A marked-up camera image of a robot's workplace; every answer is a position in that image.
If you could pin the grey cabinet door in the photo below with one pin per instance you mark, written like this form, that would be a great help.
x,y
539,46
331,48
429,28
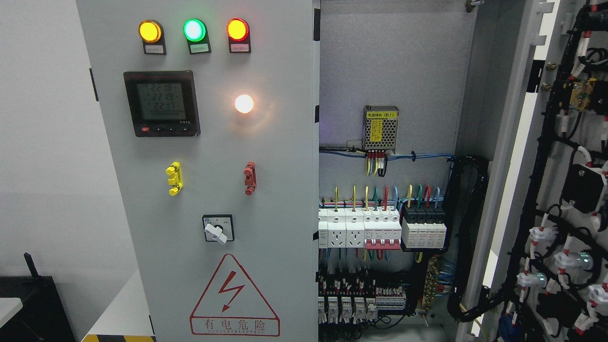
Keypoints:
x,y
261,287
537,270

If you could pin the metal mesh power supply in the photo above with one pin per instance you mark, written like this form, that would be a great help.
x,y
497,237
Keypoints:
x,y
380,129

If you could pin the white glowing indicator lamp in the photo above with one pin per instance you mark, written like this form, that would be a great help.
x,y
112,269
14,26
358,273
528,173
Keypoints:
x,y
244,104

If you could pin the white sockets and red breaker row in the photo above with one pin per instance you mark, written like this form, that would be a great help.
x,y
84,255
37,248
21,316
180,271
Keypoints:
x,y
371,229

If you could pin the black white surge protector block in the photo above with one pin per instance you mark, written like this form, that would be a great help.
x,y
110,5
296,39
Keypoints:
x,y
423,228

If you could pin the relay and terminal row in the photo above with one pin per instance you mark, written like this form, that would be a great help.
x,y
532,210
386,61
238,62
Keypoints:
x,y
356,298

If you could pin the red indicator lamp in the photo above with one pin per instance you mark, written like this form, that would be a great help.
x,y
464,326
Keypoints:
x,y
238,32

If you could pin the black digital power meter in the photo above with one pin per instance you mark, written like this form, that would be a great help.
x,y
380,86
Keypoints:
x,y
162,103

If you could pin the brass ground bar right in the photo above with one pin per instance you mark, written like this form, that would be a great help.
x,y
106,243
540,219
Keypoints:
x,y
430,284

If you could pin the green indicator lamp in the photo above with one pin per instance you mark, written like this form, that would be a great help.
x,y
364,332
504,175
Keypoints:
x,y
196,35

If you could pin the yellow indicator lamp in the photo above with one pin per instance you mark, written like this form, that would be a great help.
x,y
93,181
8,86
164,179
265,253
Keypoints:
x,y
152,35

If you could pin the black box with antenna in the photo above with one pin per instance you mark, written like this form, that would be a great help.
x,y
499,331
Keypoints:
x,y
42,317

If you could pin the red terminal handle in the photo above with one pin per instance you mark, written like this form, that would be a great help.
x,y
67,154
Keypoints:
x,y
250,178

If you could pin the white rotary selector switch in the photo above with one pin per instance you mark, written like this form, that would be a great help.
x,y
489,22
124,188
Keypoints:
x,y
218,228

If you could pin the yellow terminal handle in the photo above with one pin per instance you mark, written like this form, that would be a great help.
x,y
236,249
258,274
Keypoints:
x,y
175,178

